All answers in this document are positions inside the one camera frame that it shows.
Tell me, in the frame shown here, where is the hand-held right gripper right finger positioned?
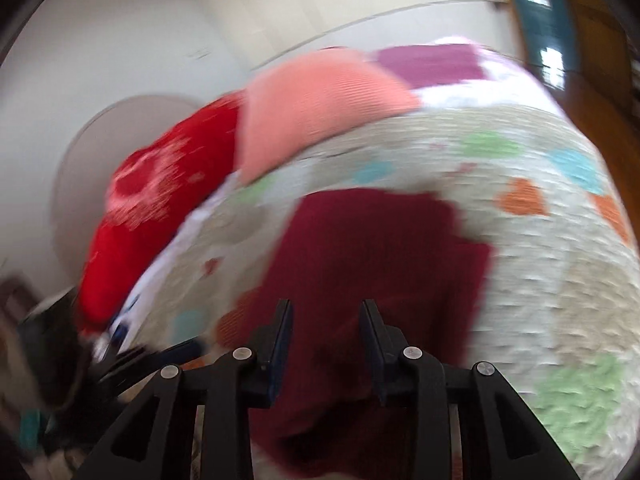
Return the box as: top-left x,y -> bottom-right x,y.
361,298 -> 582,480

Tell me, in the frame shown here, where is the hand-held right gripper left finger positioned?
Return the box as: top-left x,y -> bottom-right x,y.
75,299 -> 294,480

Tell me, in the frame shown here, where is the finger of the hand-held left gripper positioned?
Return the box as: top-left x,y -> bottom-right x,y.
97,336 -> 207,387

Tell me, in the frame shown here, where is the maroon garment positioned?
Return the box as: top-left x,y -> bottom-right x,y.
215,186 -> 497,480

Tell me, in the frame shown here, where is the teal object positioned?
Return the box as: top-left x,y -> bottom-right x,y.
19,409 -> 52,452

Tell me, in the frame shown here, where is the white bedsheet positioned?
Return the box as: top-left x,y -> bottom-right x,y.
92,174 -> 242,361

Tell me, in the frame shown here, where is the bright red patterned cloth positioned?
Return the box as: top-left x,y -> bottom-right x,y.
76,91 -> 249,337

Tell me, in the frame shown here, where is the blanket with coloured hearts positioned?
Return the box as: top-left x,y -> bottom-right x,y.
125,104 -> 640,480

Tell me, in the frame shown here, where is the salmon pink cloth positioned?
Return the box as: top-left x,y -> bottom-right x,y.
236,49 -> 422,187

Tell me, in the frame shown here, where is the purple and white patchwork cloth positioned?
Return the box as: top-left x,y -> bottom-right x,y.
374,35 -> 567,117

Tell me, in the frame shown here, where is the wooden door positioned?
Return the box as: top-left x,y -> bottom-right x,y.
559,0 -> 640,247

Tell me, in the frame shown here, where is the teal window frame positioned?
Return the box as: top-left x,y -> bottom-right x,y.
499,0 -> 572,92

